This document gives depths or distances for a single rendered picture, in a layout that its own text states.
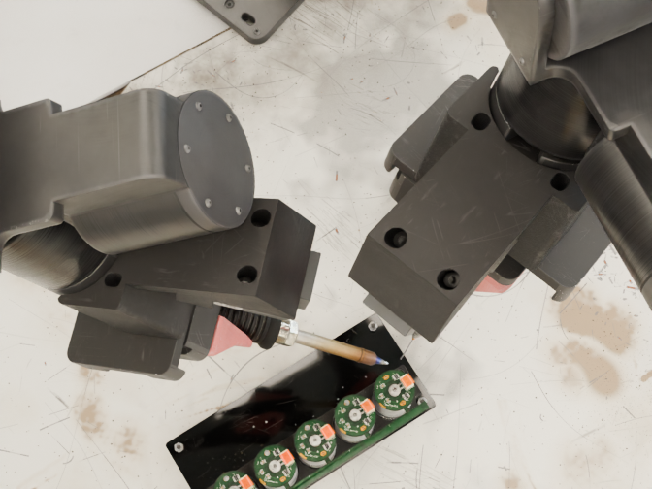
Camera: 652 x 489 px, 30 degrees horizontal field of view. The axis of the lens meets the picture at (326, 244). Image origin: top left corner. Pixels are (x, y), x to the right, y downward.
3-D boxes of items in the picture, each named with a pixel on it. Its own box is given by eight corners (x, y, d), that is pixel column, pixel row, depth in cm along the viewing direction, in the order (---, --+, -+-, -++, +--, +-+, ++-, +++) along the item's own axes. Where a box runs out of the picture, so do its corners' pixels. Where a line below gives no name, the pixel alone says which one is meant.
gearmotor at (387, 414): (364, 395, 78) (366, 383, 73) (396, 374, 78) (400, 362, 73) (384, 428, 77) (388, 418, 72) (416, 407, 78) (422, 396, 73)
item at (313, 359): (223, 542, 77) (222, 542, 75) (166, 445, 78) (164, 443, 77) (436, 407, 79) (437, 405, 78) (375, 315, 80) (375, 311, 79)
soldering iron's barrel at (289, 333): (371, 347, 71) (272, 317, 69) (383, 346, 70) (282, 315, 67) (366, 372, 71) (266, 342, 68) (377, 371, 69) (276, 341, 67)
